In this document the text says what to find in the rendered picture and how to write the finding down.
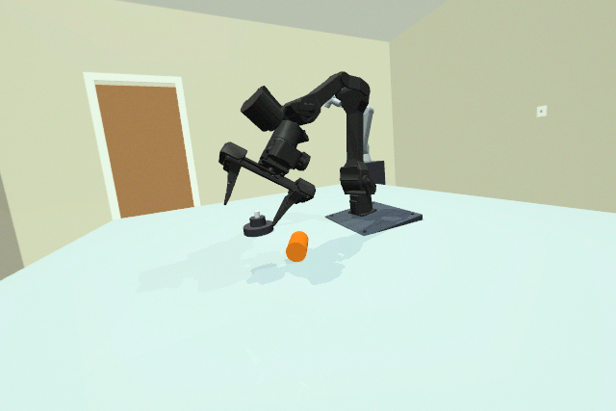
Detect orange knob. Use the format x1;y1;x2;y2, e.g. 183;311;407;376
286;231;309;262

